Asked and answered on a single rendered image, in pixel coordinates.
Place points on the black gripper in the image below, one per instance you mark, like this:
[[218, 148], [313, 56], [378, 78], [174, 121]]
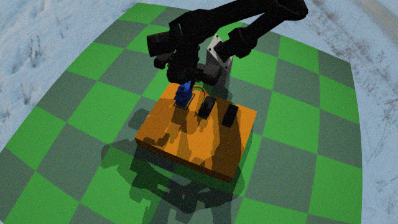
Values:
[[208, 74]]

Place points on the orange rectangular block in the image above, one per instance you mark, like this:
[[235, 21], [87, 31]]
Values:
[[210, 140]]

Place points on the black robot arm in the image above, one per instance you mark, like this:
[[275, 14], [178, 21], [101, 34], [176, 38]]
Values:
[[200, 24]]

